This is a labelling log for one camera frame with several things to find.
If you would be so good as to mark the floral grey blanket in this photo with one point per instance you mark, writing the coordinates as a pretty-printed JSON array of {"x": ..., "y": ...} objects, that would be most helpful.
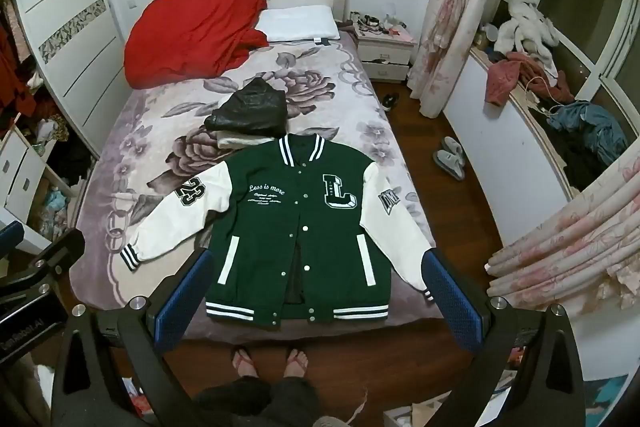
[{"x": 320, "y": 107}]

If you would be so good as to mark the white window bench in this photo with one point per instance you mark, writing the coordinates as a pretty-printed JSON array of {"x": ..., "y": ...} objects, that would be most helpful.
[{"x": 500, "y": 157}]

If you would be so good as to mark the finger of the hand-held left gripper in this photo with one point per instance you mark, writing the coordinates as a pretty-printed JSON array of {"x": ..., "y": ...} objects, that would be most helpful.
[
  {"x": 47, "y": 259},
  {"x": 10, "y": 239}
]

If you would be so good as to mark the red duvet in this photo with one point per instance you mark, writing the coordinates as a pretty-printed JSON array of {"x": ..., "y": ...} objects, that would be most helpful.
[{"x": 200, "y": 32}]

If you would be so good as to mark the white drawer cabinet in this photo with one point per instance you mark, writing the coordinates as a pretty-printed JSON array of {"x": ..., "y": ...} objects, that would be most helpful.
[{"x": 20, "y": 182}]

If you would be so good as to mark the dark red cloth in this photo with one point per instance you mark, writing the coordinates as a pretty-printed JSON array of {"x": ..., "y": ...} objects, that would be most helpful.
[{"x": 560, "y": 89}]

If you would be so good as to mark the white plush cloth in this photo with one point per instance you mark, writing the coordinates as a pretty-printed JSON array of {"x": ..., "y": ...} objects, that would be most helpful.
[{"x": 530, "y": 29}]

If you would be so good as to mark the pink cloth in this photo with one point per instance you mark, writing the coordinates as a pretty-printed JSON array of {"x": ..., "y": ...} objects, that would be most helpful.
[{"x": 502, "y": 79}]

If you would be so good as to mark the green and white varsity jacket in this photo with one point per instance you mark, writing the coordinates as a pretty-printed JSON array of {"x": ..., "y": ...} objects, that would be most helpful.
[{"x": 280, "y": 227}]

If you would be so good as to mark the clutter of small toiletries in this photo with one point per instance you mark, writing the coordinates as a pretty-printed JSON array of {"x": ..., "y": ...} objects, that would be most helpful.
[{"x": 372, "y": 23}]

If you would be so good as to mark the cardboard box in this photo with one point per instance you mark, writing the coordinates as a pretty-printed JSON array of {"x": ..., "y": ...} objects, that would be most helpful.
[{"x": 415, "y": 414}]

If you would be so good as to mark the black cloth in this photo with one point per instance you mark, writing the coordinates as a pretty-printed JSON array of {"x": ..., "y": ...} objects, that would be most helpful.
[{"x": 582, "y": 164}]

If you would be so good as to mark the white nightstand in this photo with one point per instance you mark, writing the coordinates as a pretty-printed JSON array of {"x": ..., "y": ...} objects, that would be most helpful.
[{"x": 382, "y": 52}]

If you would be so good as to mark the hanging red clothes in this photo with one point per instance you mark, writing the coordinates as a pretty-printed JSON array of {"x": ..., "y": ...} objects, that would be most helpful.
[{"x": 12, "y": 72}]

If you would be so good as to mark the grey slipper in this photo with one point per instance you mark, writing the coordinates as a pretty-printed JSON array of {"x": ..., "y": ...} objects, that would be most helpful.
[
  {"x": 453, "y": 146},
  {"x": 449, "y": 166}
]

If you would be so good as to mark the person's foot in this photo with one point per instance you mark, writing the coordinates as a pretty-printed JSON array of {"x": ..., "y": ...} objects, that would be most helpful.
[
  {"x": 296, "y": 361},
  {"x": 245, "y": 361}
]

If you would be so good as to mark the blue cloth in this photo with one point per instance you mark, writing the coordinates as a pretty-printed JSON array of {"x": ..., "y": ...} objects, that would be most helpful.
[{"x": 587, "y": 124}]

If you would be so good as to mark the folded beige cloth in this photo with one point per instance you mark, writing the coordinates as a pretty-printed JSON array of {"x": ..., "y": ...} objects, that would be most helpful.
[{"x": 240, "y": 140}]

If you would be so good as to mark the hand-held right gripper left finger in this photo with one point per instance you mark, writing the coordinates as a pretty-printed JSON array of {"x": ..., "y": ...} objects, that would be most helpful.
[{"x": 180, "y": 302}]

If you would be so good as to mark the black shoe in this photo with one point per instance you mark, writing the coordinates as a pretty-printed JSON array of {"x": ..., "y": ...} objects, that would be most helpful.
[{"x": 390, "y": 101}]

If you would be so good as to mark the loose floral pink curtain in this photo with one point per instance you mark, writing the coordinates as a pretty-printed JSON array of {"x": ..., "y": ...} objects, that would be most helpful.
[{"x": 575, "y": 247}]

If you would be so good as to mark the tied floral pink curtain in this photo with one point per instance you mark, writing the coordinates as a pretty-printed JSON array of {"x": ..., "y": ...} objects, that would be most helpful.
[{"x": 450, "y": 22}]

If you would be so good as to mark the folded black leather jacket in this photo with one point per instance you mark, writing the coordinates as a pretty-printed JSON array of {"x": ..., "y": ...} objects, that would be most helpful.
[{"x": 250, "y": 107}]

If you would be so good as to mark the person's dark trousers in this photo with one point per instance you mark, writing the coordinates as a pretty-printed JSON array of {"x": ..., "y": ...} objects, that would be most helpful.
[{"x": 255, "y": 402}]

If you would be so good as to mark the white pillow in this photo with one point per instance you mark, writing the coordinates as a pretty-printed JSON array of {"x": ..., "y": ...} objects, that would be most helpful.
[{"x": 297, "y": 24}]

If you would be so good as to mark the person's right foot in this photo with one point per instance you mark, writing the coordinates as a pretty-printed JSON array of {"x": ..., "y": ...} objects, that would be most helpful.
[{"x": 296, "y": 361}]

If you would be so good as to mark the person's left foot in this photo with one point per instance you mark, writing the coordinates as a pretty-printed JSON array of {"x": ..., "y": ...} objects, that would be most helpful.
[{"x": 245, "y": 361}]

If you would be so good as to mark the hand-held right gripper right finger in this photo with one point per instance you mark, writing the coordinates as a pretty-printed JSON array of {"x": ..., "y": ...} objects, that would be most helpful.
[{"x": 450, "y": 302}]

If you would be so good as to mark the white wardrobe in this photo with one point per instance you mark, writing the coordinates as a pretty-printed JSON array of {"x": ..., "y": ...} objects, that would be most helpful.
[{"x": 65, "y": 7}]

